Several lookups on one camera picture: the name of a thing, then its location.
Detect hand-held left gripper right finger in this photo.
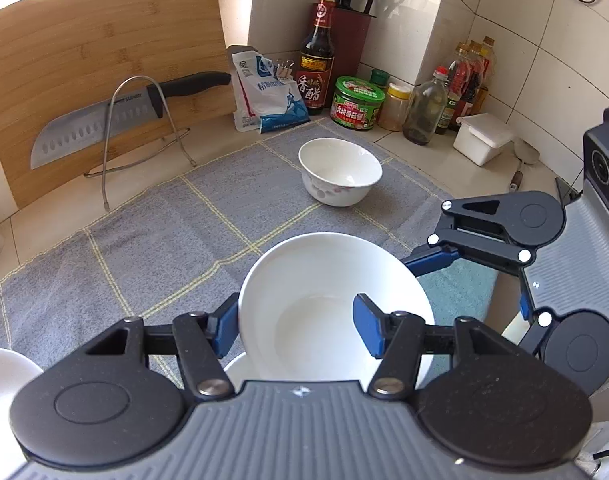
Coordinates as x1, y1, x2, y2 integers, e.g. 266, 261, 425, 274
353, 294, 506, 396

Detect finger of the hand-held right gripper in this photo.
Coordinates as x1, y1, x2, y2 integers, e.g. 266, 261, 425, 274
517, 277, 555, 360
399, 193, 533, 278

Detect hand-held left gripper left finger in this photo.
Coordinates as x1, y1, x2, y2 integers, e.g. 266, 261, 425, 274
84, 292, 241, 402

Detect white floral bowl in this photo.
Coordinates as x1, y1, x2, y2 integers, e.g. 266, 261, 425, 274
223, 350, 435, 391
298, 138, 384, 208
238, 232, 435, 391

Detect white fruit print plate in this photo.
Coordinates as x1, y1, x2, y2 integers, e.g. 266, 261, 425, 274
0, 347, 44, 443

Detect grey teal checked towel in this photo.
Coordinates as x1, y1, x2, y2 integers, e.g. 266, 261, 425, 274
0, 117, 500, 373

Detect metal spatula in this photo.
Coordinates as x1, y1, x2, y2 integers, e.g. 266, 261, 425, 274
508, 138, 540, 191

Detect white seasoning box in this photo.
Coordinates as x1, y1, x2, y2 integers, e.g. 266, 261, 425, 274
453, 112, 516, 167

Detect red capped glass bottle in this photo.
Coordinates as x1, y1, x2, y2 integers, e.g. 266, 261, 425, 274
403, 66, 450, 147

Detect yellow lidded jar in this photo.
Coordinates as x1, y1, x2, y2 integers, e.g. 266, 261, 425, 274
377, 82, 414, 132

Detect green lidded sauce jar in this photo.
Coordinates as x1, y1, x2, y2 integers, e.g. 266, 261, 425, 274
331, 76, 388, 133

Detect amber oil bottle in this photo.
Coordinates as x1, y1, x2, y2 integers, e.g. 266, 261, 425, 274
472, 36, 496, 116

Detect dark red knife block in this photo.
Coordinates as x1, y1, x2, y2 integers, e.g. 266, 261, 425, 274
332, 5, 374, 83

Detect dark vinegar bottle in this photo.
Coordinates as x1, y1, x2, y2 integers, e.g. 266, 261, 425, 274
298, 0, 335, 116

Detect white blue salt bag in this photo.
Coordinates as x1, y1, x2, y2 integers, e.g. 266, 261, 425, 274
228, 45, 310, 133

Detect bamboo cutting board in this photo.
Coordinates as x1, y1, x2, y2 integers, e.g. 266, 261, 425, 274
0, 0, 238, 211

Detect metal wire rack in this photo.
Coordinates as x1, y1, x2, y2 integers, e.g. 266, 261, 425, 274
83, 75, 198, 211

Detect black handled kitchen knife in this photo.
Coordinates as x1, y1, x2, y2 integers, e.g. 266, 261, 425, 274
30, 72, 232, 170

